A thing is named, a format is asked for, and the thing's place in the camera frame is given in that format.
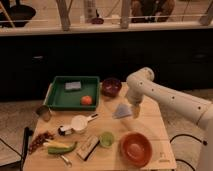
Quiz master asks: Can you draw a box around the light blue towel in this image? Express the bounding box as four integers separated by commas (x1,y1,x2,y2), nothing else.
113,103,132,119

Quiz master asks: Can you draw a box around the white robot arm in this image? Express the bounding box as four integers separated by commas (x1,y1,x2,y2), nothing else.
126,67,213,171

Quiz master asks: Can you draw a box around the dark maroon bowl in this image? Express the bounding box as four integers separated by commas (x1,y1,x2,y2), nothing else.
101,77,122,97

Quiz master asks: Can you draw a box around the orange terracotta bowl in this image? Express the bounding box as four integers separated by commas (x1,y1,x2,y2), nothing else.
119,132,152,168

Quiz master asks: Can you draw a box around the small green cup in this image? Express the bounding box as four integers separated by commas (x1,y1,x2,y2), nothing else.
99,132,114,148

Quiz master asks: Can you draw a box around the orange tomato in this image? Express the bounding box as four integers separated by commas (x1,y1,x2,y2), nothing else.
80,96,93,105

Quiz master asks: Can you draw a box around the white measuring cup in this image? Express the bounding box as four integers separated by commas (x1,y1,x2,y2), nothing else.
71,114,98,133

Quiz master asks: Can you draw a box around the wooden block brush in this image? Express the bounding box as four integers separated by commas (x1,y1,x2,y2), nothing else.
77,135,99,161

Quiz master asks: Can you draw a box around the grey blue sponge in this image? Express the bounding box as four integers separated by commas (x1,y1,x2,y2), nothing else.
65,81,81,91

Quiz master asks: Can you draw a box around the black white small bottle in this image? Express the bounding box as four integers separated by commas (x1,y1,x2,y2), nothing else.
58,125,73,136

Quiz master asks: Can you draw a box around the green plastic tray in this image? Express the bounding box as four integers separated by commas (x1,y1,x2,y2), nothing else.
44,76,100,111

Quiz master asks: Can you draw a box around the metal clip tool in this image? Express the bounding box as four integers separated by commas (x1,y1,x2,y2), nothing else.
60,155,72,167

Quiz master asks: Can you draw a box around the small metal cup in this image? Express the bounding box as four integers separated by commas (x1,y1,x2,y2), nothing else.
36,105,51,122

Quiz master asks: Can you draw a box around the yellow corn cob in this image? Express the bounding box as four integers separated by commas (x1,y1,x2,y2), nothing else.
43,139,69,148

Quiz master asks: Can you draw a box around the small dark red object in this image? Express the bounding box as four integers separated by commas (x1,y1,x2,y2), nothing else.
91,18,104,24

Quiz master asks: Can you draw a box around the person seated in background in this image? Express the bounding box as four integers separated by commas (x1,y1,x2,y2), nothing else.
131,0,175,23

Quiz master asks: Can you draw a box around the black chair at left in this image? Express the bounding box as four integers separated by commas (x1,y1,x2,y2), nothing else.
0,127,33,171

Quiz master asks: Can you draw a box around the black round stool base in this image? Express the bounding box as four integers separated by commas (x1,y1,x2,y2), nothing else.
0,4,36,28

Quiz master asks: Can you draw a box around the black cable on floor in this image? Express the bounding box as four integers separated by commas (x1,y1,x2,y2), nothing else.
169,133,208,171

